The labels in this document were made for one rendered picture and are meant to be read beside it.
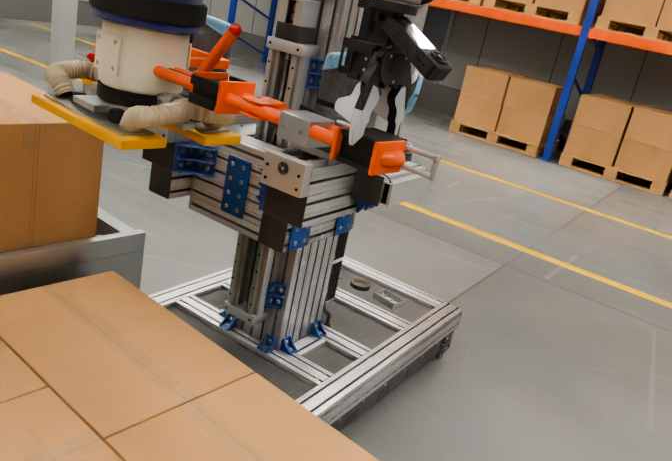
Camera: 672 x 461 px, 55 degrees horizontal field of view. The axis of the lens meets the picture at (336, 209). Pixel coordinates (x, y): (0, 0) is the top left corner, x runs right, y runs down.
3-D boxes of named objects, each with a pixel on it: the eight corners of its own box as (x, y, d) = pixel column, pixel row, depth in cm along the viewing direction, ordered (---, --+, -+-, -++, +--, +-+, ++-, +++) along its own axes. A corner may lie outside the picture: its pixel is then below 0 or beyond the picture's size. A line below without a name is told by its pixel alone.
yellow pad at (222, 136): (111, 103, 150) (113, 81, 149) (148, 103, 158) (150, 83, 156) (204, 146, 131) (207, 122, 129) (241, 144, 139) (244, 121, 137)
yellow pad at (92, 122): (29, 102, 136) (31, 78, 134) (75, 102, 143) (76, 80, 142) (120, 151, 116) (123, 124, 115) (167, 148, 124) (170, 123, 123)
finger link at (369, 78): (363, 115, 96) (387, 62, 96) (372, 118, 95) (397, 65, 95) (347, 103, 93) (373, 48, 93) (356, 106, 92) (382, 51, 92)
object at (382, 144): (328, 158, 99) (335, 126, 97) (358, 155, 105) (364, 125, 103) (371, 176, 94) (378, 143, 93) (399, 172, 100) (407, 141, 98)
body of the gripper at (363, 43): (365, 78, 103) (381, 0, 100) (409, 91, 98) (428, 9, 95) (334, 76, 97) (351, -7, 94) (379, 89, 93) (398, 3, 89)
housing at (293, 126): (274, 136, 107) (278, 109, 106) (302, 135, 112) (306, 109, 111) (304, 149, 103) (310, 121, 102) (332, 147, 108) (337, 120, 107)
